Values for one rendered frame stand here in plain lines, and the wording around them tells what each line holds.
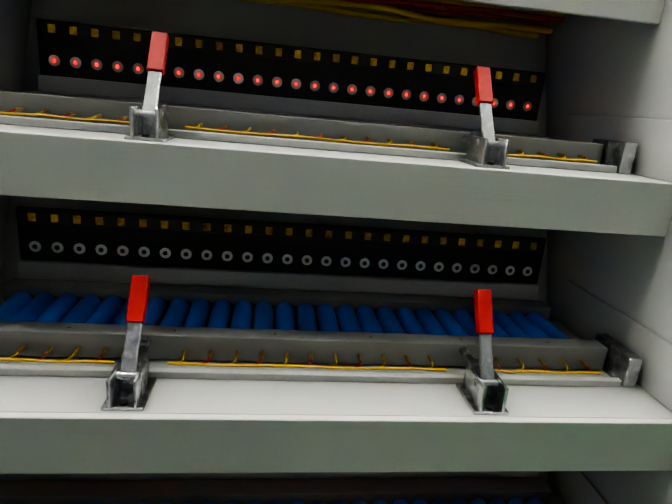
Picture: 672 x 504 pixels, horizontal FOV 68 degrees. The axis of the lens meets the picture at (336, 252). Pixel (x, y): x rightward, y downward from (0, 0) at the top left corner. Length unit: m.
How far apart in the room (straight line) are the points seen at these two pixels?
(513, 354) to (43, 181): 0.40
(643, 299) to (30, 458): 0.50
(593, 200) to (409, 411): 0.23
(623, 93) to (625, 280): 0.18
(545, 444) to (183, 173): 0.34
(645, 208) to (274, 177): 0.31
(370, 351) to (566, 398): 0.16
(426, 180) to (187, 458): 0.27
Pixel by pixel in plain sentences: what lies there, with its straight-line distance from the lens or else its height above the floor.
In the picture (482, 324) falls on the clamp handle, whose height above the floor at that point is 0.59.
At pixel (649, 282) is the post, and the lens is 0.52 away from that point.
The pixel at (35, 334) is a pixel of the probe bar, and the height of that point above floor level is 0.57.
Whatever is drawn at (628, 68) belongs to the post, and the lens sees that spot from 0.58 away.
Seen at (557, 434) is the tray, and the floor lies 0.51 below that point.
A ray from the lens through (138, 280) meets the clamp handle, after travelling 0.40.
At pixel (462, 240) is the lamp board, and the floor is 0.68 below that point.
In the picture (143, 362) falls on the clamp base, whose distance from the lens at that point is 0.39.
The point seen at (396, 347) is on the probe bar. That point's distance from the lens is 0.44.
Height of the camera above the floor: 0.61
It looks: 6 degrees up
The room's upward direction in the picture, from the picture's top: 2 degrees clockwise
